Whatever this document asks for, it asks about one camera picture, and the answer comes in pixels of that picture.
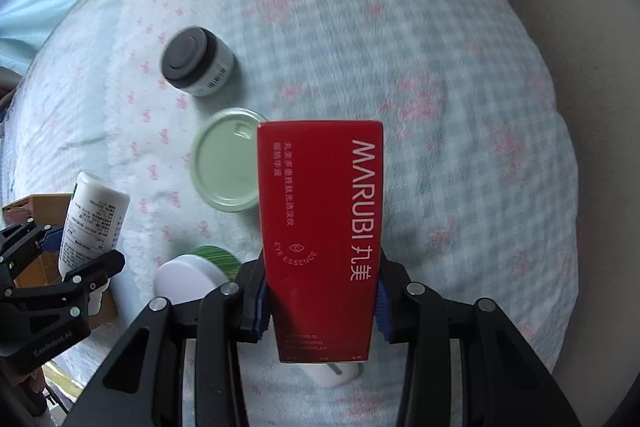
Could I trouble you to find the white lid green jar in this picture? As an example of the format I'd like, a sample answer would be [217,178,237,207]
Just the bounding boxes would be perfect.
[153,245,241,305]

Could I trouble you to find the small white object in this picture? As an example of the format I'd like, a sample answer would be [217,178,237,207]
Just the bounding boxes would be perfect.
[297,362,360,388]

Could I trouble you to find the light blue checked bedsheet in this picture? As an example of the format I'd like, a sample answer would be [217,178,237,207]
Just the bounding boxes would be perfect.
[0,0,582,427]

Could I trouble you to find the white medicine bottle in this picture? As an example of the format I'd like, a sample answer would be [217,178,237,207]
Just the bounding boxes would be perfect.
[57,170,132,303]

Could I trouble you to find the red Marubi box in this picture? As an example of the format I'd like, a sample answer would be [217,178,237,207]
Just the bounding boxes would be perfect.
[257,120,384,363]

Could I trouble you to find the open cardboard box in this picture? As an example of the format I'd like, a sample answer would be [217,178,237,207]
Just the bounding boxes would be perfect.
[2,193,118,329]

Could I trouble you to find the pale green lid jar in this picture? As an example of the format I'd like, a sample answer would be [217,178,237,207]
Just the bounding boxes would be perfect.
[190,107,267,212]

